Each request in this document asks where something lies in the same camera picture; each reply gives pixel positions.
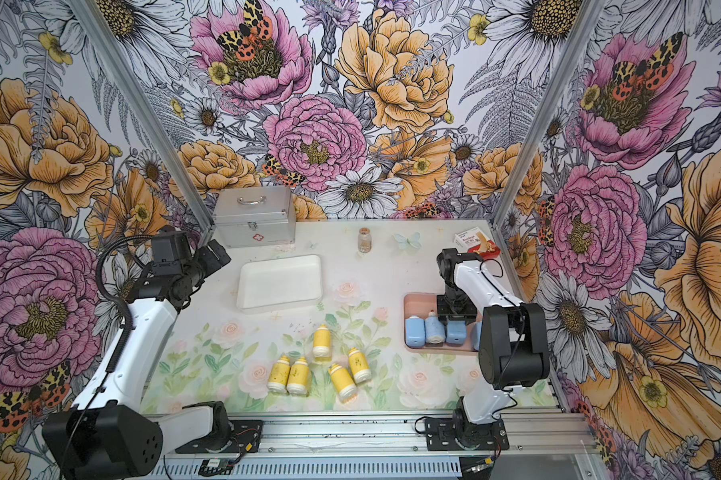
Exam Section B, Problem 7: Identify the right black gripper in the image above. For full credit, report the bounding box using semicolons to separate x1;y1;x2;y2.
437;282;478;327

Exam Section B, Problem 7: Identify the blue sharpener with white nozzle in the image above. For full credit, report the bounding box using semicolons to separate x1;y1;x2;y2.
424;311;446;345

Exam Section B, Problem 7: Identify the white rectangular tray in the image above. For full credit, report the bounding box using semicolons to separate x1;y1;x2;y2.
236;255;324;313

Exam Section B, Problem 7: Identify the yellow sharpener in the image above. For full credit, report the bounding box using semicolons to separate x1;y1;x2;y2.
268;355;292;395
328;363;358;403
312;324;332;360
286;357;310;396
348;348;372;384

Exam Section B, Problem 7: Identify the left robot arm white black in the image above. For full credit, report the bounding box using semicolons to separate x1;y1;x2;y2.
42;227;232;479

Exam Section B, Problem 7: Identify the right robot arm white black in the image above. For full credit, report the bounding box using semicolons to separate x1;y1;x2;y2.
436;248;550;450

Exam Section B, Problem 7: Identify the red white cardboard box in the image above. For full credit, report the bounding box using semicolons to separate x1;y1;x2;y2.
454;227;501;260

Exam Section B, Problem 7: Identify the pink rectangular tray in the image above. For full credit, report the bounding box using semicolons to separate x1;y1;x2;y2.
403;293;477;355

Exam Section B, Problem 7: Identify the silver aluminium first aid case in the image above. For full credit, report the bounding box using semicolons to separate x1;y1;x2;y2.
214;186;296;248

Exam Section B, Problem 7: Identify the small glass bottle brown cap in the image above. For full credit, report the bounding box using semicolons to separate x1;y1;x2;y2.
358;227;372;254

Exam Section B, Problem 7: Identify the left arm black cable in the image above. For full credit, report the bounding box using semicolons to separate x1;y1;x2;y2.
56;235;158;480

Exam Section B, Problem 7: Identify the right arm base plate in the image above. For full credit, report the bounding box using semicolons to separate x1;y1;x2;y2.
424;417;509;452

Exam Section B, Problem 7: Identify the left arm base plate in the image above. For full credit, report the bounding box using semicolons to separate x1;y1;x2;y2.
176;419;264;455

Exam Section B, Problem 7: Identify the aluminium front rail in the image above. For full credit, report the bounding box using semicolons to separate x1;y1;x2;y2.
89;412;598;460

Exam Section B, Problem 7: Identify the white vented cable duct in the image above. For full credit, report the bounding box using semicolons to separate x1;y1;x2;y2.
146;455;462;479

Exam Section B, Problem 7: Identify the left aluminium corner post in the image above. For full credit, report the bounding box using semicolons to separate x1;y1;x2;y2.
70;1;214;234

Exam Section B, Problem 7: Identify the aluminium corner post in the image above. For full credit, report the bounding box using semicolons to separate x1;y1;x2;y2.
70;1;214;234
490;0;606;232

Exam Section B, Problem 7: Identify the right aluminium corner post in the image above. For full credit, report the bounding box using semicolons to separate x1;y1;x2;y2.
490;0;606;232

